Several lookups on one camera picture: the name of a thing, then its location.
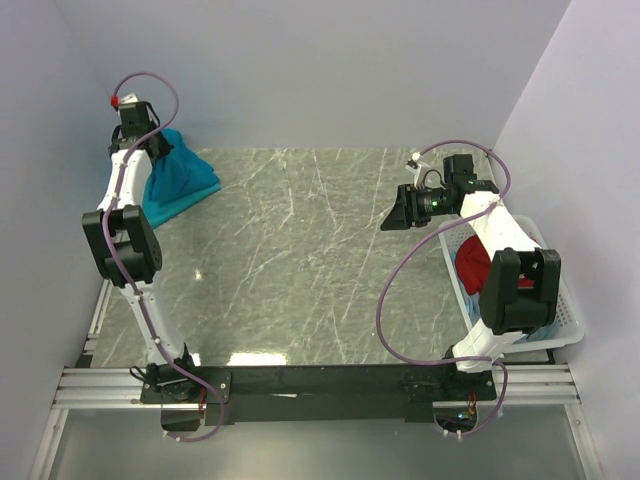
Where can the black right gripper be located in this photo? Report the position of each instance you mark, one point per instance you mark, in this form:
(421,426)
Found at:
(405,212)

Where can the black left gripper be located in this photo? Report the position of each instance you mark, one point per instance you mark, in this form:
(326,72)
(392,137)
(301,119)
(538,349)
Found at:
(164,145)

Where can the blue polo t-shirt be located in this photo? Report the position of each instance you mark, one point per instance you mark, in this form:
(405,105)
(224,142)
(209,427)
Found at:
(180,172)

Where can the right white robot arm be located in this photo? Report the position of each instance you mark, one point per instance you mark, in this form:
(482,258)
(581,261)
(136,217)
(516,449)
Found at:
(520,294)

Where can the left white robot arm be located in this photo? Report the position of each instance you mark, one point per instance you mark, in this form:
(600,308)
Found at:
(127,252)

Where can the folded teal t-shirt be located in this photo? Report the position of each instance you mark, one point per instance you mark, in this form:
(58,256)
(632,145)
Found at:
(159,213)

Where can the red t-shirt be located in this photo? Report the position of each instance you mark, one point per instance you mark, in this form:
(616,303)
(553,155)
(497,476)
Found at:
(472,264)

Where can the light blue t-shirt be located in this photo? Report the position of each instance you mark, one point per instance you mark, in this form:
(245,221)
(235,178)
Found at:
(473,310)

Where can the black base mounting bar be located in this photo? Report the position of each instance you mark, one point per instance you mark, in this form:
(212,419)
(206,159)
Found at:
(304,393)

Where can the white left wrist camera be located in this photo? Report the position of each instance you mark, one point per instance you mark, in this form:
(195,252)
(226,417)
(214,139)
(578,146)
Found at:
(118,102)

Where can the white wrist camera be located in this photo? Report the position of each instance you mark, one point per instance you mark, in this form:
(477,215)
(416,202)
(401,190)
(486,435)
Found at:
(418,168)
(118,102)

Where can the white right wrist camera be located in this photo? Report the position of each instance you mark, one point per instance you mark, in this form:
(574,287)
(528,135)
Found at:
(418,168)

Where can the aluminium rail frame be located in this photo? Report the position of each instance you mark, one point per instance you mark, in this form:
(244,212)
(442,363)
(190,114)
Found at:
(287,265)

